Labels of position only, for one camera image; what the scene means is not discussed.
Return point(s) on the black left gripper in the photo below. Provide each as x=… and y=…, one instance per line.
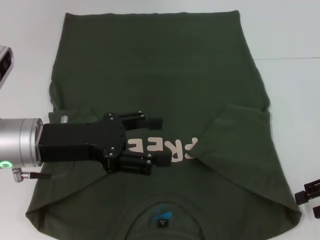
x=75, y=140

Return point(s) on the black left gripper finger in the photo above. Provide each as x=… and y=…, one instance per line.
x=155, y=123

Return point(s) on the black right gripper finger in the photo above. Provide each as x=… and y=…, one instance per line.
x=317, y=211
x=308, y=195

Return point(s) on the dark green FREE! t-shirt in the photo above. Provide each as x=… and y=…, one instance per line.
x=162, y=75

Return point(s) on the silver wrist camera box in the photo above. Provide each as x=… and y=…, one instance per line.
x=5, y=65

